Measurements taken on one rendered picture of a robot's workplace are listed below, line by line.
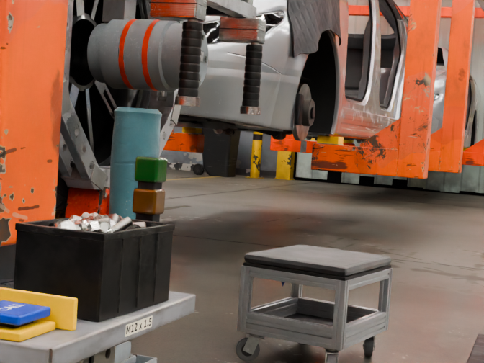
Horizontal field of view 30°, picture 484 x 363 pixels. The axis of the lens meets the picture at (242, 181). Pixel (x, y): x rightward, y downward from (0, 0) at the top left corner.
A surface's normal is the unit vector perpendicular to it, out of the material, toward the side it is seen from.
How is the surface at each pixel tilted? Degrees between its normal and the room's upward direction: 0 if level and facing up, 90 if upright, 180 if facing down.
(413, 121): 90
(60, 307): 90
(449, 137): 90
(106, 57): 101
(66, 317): 90
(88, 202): 80
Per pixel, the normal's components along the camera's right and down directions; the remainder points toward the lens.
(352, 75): -0.34, 0.07
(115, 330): 0.94, 0.08
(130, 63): -0.34, 0.34
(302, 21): 0.75, -0.06
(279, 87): 0.60, 0.21
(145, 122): 0.44, 0.04
